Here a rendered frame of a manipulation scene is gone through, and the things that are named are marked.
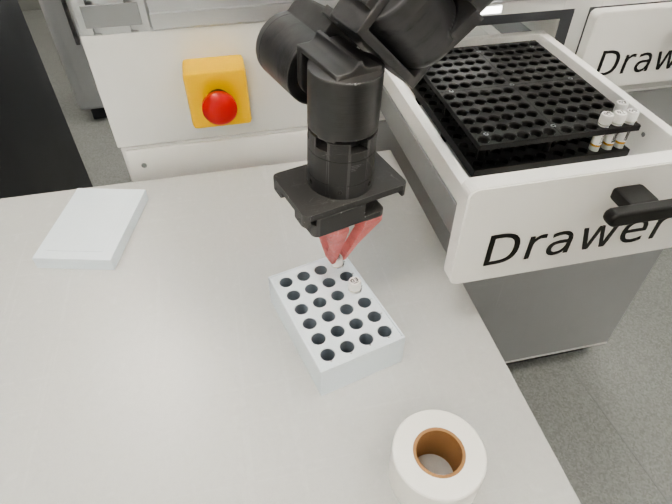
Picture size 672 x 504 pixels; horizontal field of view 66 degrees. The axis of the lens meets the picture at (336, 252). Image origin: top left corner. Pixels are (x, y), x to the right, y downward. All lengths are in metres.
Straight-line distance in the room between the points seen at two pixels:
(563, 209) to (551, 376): 1.05
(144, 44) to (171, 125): 0.11
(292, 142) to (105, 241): 0.28
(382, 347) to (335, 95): 0.22
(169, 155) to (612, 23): 0.62
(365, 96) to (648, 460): 1.23
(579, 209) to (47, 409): 0.49
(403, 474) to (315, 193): 0.23
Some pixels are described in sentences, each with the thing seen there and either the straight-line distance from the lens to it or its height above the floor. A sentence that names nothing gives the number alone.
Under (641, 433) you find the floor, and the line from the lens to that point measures 1.50.
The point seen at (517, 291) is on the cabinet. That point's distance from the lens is 1.17.
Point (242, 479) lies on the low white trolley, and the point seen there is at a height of 0.76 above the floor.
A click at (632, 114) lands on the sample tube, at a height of 0.91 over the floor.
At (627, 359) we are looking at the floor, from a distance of 1.62.
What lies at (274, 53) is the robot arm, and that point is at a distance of 0.45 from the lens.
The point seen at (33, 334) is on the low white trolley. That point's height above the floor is 0.76.
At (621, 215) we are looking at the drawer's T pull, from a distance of 0.47.
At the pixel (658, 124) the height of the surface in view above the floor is 0.89.
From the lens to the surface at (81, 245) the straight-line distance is 0.64.
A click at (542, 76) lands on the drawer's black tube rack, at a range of 0.68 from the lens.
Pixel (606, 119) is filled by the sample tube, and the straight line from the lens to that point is 0.60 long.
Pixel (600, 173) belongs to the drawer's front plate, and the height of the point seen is 0.93.
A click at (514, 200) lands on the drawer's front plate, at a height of 0.91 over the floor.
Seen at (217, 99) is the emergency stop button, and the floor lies 0.89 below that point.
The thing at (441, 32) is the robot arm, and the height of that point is 1.03.
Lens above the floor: 1.17
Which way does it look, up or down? 44 degrees down
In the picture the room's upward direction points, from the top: straight up
